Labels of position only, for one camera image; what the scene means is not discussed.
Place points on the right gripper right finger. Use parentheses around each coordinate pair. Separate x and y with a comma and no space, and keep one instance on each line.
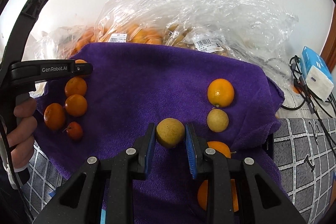
(195,146)

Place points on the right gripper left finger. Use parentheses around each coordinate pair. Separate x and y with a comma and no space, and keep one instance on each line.
(144,147)

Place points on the small orange kumquat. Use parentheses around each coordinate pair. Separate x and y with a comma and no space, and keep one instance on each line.
(220,93)
(220,147)

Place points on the yellow-green round fruit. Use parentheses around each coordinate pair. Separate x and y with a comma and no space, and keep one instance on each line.
(170,132)

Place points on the large orange mandarin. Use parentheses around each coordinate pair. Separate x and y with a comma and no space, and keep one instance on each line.
(54,116)

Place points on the left hand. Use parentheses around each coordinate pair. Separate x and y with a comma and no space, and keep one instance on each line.
(22,136)

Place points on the yellow-green small fruit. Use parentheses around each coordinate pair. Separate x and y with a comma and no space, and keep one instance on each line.
(217,120)

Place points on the clear crumpled plastic bag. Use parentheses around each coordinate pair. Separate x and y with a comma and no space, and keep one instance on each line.
(58,44)

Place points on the orange mandarin on cloth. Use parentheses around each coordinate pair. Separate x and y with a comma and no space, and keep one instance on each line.
(76,85)

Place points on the small orange kumquat top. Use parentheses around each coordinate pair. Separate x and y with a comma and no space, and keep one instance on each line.
(220,93)

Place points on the orange mandarin behind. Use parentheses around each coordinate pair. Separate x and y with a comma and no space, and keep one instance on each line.
(81,62)

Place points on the purple towel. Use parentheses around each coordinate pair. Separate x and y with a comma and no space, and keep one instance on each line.
(133,85)

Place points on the small red fruit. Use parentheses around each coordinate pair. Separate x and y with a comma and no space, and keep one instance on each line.
(74,131)

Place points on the grey checked tablecloth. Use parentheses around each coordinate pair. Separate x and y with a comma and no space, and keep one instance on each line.
(301,151)

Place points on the clear bag of oranges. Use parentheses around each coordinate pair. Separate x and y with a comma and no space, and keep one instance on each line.
(255,31)

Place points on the blue white tissue box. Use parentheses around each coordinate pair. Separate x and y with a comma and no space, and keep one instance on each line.
(316,74)

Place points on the brown wooden door frame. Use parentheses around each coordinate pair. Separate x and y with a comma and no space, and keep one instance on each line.
(328,52)

